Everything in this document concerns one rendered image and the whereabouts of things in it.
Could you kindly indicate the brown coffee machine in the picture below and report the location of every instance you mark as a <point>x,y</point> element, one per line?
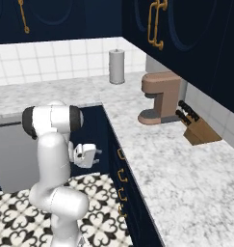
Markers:
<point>163,96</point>

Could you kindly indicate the navy drawer cabinet run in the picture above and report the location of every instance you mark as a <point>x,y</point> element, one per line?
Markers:
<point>134,205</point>

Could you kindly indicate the navy wall cupboard door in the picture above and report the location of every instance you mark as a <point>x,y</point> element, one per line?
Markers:
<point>137,19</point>
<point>202,38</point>

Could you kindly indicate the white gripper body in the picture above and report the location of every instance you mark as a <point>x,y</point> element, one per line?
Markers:
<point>87,155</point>

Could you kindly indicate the navy wall cupboard run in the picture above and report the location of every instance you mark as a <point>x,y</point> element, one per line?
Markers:
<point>64,19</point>

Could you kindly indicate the grey dishwasher front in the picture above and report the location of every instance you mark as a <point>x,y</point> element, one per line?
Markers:
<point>14,157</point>

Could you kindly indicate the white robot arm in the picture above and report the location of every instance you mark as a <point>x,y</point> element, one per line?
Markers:
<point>51,154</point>

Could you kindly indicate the wooden knife block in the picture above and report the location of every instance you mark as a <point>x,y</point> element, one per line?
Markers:
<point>200,130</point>

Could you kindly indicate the white paper towel roll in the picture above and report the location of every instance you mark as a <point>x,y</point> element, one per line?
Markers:
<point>116,66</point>

